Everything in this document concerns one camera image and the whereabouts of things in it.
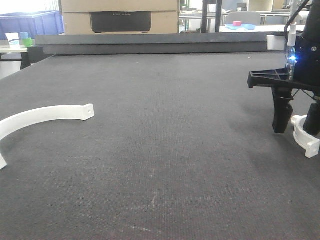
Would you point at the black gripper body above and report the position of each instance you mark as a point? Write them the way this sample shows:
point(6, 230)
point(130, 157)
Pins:
point(302, 71)

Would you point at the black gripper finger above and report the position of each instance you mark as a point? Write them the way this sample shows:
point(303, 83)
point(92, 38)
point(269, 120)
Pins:
point(312, 121)
point(282, 108)

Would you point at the small white pipe clamp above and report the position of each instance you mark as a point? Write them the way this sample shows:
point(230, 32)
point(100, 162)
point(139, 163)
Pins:
point(309, 143)

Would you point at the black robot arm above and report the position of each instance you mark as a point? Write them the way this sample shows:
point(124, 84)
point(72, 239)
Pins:
point(311, 30)

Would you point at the large white pipe clamp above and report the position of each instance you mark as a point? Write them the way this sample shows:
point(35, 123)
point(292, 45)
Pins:
point(35, 116)

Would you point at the blue bin in background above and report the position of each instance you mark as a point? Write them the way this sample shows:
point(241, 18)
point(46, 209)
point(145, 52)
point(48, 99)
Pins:
point(34, 23)

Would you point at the light blue tray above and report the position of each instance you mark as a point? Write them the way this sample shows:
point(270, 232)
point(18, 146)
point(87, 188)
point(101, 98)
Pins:
point(245, 26)

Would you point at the grey chair back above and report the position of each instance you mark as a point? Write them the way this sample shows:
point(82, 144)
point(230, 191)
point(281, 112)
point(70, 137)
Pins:
point(246, 17)

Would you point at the red cube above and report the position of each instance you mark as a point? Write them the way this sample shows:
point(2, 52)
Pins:
point(236, 23)

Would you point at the cardboard box with black window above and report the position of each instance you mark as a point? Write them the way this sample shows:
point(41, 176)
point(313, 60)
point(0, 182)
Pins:
point(92, 17)

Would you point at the green block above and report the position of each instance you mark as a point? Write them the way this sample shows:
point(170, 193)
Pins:
point(28, 42)

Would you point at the white paper cup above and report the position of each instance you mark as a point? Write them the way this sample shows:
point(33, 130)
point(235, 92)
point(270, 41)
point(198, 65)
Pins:
point(13, 40)

